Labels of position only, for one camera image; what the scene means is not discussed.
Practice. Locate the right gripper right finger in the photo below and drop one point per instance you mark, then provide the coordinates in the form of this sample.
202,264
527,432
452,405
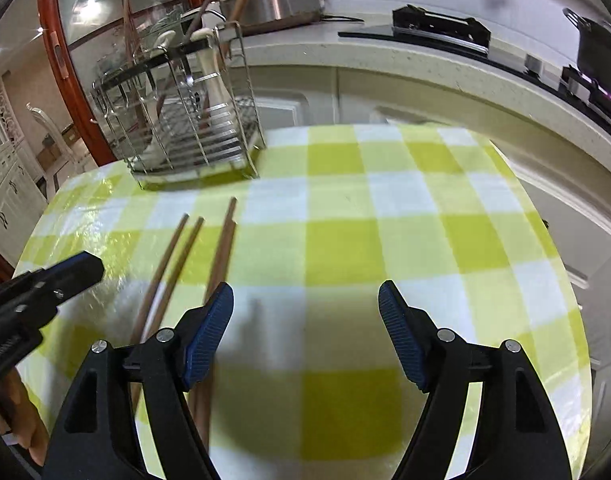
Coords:
517,434

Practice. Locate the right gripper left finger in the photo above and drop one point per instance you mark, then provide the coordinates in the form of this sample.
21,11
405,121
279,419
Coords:
95,434

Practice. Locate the white ceramic soup spoon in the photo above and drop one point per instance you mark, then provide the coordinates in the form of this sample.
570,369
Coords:
219,107

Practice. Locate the person's left hand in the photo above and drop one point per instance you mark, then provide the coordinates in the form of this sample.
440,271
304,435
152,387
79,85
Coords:
19,415

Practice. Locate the white dining chair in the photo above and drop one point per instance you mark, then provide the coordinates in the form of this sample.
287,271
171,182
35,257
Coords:
56,135

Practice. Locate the green checkered tablecloth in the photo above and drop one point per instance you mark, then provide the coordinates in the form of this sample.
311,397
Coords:
307,383

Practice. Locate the white lower cabinet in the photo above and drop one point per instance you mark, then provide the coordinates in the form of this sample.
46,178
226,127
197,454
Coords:
563,162

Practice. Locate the red framed glass door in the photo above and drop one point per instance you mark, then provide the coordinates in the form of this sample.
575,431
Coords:
83,38

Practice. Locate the dark stock pot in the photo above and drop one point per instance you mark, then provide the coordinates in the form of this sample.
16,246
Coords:
594,51

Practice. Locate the black gas stove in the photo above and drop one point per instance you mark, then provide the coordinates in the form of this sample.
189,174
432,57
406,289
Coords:
469,38

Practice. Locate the metal wire utensil rack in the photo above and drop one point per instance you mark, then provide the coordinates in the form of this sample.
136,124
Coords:
198,151

